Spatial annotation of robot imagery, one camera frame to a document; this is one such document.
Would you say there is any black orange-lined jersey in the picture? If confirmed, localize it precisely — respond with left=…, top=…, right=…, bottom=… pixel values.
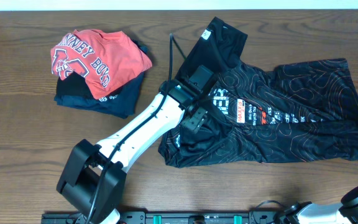
left=158, top=18, right=358, bottom=168

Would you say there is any black folded shirt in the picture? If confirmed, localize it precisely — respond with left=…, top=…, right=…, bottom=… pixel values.
left=56, top=73, right=93, bottom=99

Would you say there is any navy folded shirt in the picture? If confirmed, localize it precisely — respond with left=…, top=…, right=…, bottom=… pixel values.
left=53, top=40, right=150, bottom=119

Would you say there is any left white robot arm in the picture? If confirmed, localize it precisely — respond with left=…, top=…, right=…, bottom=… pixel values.
left=57, top=80, right=211, bottom=223

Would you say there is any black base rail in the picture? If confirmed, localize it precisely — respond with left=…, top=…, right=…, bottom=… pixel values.
left=40, top=210, right=287, bottom=224

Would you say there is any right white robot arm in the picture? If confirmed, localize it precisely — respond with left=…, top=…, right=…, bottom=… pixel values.
left=280, top=186, right=358, bottom=224

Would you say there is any orange printed t-shirt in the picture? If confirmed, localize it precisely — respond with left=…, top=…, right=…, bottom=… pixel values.
left=50, top=29, right=152, bottom=100

